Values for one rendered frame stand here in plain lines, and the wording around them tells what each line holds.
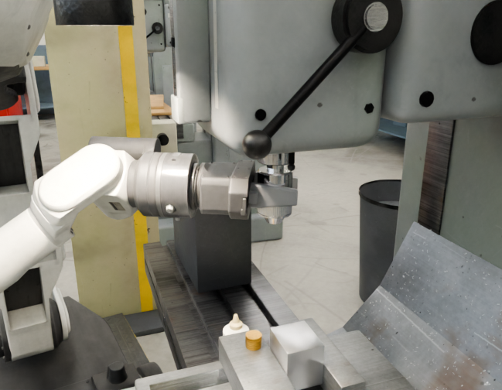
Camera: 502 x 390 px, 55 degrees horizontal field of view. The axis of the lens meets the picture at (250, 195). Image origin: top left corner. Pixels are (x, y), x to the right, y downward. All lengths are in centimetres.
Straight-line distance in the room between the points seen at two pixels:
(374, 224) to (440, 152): 166
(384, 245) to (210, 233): 170
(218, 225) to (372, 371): 42
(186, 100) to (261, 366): 35
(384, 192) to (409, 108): 234
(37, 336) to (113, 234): 115
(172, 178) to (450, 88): 35
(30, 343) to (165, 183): 88
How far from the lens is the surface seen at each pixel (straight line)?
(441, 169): 94
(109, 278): 258
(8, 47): 83
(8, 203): 116
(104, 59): 230
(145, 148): 68
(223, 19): 52
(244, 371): 65
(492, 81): 65
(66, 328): 144
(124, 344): 183
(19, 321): 138
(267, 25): 50
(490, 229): 87
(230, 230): 99
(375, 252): 263
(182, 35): 56
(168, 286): 107
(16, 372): 153
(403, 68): 57
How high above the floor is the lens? 144
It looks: 19 degrees down
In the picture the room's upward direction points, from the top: straight up
